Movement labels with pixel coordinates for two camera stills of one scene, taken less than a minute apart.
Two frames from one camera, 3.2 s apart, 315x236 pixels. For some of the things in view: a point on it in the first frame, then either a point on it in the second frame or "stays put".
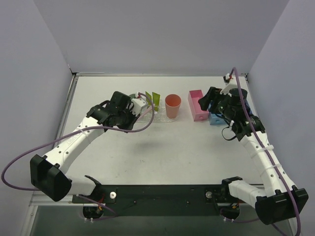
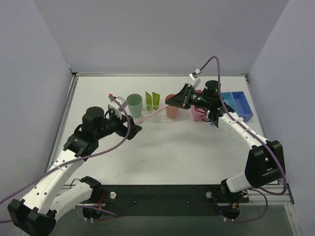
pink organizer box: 198,114 stays put
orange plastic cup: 173,103 stays put
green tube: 156,98 stays put
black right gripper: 214,101 → 186,96
